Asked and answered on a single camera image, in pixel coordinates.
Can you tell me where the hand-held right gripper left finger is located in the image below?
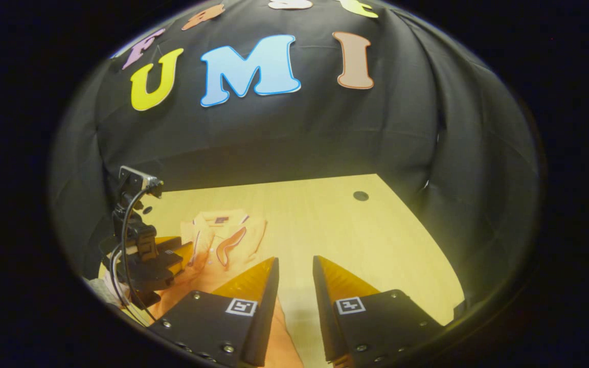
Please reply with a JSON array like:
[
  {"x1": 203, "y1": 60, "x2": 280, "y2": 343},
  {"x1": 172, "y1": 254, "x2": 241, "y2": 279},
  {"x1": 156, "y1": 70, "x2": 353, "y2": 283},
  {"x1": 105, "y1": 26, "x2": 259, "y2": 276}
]
[{"x1": 147, "y1": 257, "x2": 280, "y2": 368}]

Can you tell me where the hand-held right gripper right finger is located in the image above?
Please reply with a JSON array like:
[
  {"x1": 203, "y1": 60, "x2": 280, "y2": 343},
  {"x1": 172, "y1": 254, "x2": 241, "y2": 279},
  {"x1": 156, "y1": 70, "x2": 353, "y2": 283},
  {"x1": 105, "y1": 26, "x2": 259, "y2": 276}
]
[{"x1": 312, "y1": 255, "x2": 443, "y2": 368}]

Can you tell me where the orange T-shirt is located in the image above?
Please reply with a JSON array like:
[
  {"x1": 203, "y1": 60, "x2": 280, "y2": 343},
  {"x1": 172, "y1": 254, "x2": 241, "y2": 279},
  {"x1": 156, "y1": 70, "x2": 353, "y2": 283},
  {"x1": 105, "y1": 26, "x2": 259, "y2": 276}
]
[{"x1": 141, "y1": 209, "x2": 305, "y2": 368}]

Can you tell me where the black backdrop cloth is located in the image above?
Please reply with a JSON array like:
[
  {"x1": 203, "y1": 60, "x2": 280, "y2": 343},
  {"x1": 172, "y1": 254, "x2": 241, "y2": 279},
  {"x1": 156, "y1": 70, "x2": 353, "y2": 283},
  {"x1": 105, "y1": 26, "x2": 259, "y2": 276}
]
[{"x1": 52, "y1": 0, "x2": 540, "y2": 312}]

